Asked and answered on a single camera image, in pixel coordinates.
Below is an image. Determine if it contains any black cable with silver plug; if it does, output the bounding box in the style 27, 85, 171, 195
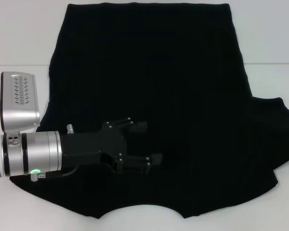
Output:
29, 165, 78, 183

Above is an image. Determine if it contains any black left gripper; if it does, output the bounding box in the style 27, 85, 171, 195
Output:
59, 117, 164, 176

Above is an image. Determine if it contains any black t-shirt with white print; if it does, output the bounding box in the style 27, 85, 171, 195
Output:
9, 2, 289, 214

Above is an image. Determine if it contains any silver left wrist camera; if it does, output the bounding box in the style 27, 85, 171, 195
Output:
0, 71, 41, 133

